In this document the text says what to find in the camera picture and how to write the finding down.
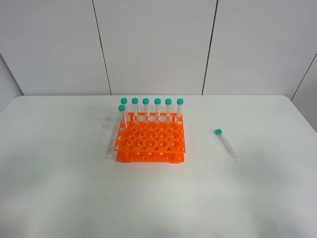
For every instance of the green capped test tube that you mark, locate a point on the green capped test tube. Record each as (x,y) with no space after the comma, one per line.
(219,133)

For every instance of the orange test tube rack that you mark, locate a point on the orange test tube rack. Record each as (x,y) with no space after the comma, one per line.
(151,139)

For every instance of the test tube second row left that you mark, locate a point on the test tube second row left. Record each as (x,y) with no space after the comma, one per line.
(123,119)

